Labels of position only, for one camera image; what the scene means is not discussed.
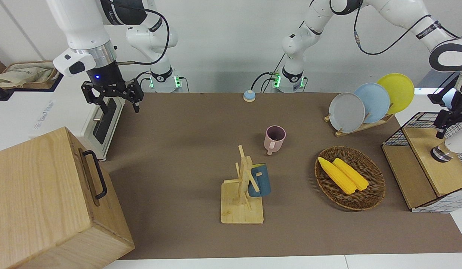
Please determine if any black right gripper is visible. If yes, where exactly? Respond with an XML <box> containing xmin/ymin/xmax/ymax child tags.
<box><xmin>81</xmin><ymin>62</ymin><xmax>145</xmax><ymax>115</ymax></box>

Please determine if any pink mug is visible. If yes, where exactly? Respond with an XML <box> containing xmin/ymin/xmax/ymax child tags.
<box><xmin>264</xmin><ymin>125</ymin><xmax>286</xmax><ymax>156</ymax></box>

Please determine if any cream toaster oven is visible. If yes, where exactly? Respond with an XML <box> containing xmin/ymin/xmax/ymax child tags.
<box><xmin>29</xmin><ymin>70</ymin><xmax>127</xmax><ymax>162</ymax></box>

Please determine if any yellow plate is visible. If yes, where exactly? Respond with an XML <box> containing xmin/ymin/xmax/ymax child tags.
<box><xmin>376</xmin><ymin>73</ymin><xmax>415</xmax><ymax>115</ymax></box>

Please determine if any wooden plate rack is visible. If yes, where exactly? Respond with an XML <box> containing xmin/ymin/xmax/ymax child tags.
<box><xmin>324</xmin><ymin>112</ymin><xmax>395</xmax><ymax>137</ymax></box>

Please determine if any woven tray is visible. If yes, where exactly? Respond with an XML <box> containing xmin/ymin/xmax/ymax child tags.
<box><xmin>0</xmin><ymin>61</ymin><xmax>63</xmax><ymax>90</ymax></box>

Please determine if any light blue plate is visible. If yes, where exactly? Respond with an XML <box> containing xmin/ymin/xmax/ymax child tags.
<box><xmin>353</xmin><ymin>83</ymin><xmax>391</xmax><ymax>124</ymax></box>

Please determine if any beige cloth bag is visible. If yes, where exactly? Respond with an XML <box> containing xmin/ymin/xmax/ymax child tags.
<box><xmin>0</xmin><ymin>64</ymin><xmax>54</xmax><ymax>89</ymax></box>

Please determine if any grey plate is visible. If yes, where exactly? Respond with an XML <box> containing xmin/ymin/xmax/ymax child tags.
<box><xmin>329</xmin><ymin>92</ymin><xmax>366</xmax><ymax>133</ymax></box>

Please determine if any yellow corn cob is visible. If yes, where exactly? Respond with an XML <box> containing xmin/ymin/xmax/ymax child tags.
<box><xmin>318</xmin><ymin>157</ymin><xmax>357</xmax><ymax>195</ymax></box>
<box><xmin>332</xmin><ymin>158</ymin><xmax>369</xmax><ymax>191</ymax></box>

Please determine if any brown wicker basket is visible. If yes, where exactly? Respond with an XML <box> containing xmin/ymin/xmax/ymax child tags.
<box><xmin>314</xmin><ymin>146</ymin><xmax>386</xmax><ymax>211</ymax></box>

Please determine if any dark blue mug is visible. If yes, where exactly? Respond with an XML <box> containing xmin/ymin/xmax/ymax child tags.
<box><xmin>248</xmin><ymin>163</ymin><xmax>272</xmax><ymax>198</ymax></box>

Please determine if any wooden mug stand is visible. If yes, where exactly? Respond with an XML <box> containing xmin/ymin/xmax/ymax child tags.
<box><xmin>220</xmin><ymin>145</ymin><xmax>264</xmax><ymax>225</ymax></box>

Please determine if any brown table mat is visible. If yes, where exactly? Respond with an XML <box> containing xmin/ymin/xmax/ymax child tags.
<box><xmin>99</xmin><ymin>92</ymin><xmax>462</xmax><ymax>260</ymax></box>

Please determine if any black right base cable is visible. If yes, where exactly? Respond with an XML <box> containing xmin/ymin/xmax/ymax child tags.
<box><xmin>129</xmin><ymin>71</ymin><xmax>153</xmax><ymax>93</ymax></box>

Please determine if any black base cable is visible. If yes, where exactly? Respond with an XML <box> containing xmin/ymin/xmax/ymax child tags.
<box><xmin>251</xmin><ymin>52</ymin><xmax>287</xmax><ymax>93</ymax></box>
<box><xmin>129</xmin><ymin>71</ymin><xmax>153</xmax><ymax>93</ymax></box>

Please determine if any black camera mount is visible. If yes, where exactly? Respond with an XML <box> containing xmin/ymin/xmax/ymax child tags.
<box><xmin>427</xmin><ymin>73</ymin><xmax>461</xmax><ymax>107</ymax></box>

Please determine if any wire basket with wooden lid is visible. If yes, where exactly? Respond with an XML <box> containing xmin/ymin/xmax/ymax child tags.
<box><xmin>381</xmin><ymin>111</ymin><xmax>462</xmax><ymax>214</ymax></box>

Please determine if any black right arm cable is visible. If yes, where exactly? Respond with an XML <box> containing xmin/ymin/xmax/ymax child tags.
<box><xmin>104</xmin><ymin>0</ymin><xmax>170</xmax><ymax>67</ymax></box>

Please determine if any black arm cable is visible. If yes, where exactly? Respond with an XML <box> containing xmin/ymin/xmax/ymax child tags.
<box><xmin>353</xmin><ymin>0</ymin><xmax>459</xmax><ymax>56</ymax></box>
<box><xmin>104</xmin><ymin>0</ymin><xmax>170</xmax><ymax>67</ymax></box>

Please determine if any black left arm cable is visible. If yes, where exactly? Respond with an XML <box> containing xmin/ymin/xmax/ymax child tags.
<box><xmin>353</xmin><ymin>0</ymin><xmax>459</xmax><ymax>56</ymax></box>

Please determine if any wooden box with black handle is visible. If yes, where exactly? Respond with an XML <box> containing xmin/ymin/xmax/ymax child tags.
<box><xmin>0</xmin><ymin>126</ymin><xmax>135</xmax><ymax>269</ymax></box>

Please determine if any black left base cable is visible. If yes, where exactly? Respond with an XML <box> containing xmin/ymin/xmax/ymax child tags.
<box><xmin>251</xmin><ymin>52</ymin><xmax>287</xmax><ymax>93</ymax></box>

